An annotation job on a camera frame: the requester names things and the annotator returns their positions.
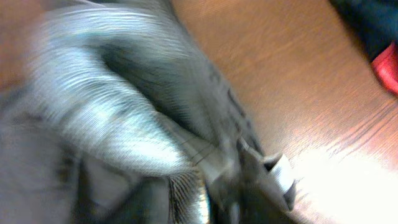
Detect grey shorts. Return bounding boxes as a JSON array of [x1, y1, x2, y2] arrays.
[[1, 1, 295, 223]]

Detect red and black garment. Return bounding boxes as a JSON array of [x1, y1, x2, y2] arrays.
[[371, 42, 397, 95]]

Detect navy blue garment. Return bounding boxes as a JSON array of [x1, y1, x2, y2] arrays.
[[330, 0, 397, 61]]

